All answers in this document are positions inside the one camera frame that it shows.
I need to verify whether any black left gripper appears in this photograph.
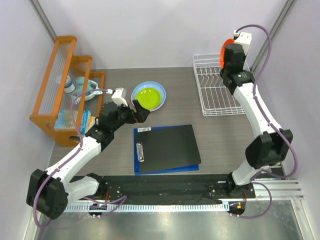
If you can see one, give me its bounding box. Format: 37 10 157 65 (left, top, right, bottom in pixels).
110 100 150 132

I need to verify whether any green plate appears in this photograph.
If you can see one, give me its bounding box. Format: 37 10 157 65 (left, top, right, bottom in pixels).
135 87 162 111

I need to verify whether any orange plate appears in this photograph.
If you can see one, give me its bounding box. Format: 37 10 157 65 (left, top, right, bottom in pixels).
220 38 235 69

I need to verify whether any blue plate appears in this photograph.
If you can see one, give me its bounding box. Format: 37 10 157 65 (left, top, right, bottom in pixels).
131 81 167 105

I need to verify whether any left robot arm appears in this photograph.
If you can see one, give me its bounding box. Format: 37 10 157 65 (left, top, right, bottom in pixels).
26 100 151 220

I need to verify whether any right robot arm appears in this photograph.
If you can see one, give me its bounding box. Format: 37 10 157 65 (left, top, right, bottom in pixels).
220 42 293 198

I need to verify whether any orange wooden shelf rack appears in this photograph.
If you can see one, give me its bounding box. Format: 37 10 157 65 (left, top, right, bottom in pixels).
29 35 105 147

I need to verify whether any black clipboard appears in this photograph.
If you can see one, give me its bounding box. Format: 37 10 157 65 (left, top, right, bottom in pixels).
134 124 202 174

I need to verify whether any white and teal bowl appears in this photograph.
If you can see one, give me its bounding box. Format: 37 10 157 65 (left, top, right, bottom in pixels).
84 79 103 101

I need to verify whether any teal scrub brush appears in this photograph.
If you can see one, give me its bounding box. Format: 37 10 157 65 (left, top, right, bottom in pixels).
70 76 85 101

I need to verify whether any blue folder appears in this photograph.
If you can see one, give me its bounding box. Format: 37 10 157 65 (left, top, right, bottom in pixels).
132 124 200 176

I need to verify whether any small white blue jar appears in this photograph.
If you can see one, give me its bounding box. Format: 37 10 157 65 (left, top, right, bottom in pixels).
64 75 75 94

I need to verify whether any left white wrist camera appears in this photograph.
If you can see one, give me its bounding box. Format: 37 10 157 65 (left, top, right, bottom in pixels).
106 87 128 107

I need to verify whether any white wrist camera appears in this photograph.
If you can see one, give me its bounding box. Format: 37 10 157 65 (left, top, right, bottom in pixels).
233 30 252 56
106 87 128 107

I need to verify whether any white wire dish rack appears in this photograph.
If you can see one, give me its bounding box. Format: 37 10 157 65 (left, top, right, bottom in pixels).
192 53 245 117

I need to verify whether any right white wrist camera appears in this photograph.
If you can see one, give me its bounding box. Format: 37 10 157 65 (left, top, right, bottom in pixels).
233 30 252 56

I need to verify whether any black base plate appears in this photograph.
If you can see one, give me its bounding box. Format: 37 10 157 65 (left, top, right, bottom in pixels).
92 174 256 206

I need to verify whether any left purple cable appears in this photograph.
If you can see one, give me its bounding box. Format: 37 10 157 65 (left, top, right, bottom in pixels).
33 88 129 228

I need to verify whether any aluminium frame rail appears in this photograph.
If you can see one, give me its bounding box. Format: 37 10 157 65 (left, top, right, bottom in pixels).
29 179 306 213

